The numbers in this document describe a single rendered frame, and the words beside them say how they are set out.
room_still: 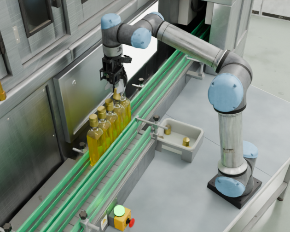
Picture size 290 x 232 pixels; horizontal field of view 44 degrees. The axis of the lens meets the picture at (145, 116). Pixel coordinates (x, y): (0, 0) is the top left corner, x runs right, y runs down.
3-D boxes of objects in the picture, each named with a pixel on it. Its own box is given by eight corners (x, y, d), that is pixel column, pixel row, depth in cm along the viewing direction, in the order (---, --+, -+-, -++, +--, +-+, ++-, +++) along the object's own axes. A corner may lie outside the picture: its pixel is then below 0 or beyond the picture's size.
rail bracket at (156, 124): (137, 127, 180) (137, 107, 172) (168, 137, 175) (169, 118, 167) (135, 130, 178) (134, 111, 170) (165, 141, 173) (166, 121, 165)
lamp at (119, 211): (117, 206, 151) (117, 202, 149) (126, 210, 150) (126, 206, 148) (112, 214, 148) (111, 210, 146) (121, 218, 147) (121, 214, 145)
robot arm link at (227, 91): (252, 180, 152) (252, 62, 123) (242, 205, 142) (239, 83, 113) (225, 174, 158) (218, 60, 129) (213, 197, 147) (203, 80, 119)
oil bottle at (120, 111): (117, 135, 177) (114, 100, 163) (127, 138, 175) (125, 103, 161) (111, 142, 173) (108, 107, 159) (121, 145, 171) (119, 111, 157)
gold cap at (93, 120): (94, 128, 145) (92, 120, 142) (88, 124, 147) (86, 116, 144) (100, 124, 147) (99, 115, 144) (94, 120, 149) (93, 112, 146)
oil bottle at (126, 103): (122, 127, 181) (120, 93, 167) (131, 130, 179) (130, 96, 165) (116, 134, 177) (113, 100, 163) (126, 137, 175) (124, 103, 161)
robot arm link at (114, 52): (108, 37, 143) (126, 41, 140) (109, 47, 146) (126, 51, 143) (98, 45, 138) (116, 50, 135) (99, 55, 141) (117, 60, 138)
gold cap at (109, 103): (108, 105, 157) (107, 97, 154) (115, 107, 155) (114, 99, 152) (103, 109, 154) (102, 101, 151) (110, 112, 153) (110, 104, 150)
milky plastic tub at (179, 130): (165, 128, 199) (165, 116, 194) (203, 141, 191) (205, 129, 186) (151, 148, 187) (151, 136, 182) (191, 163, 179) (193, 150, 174)
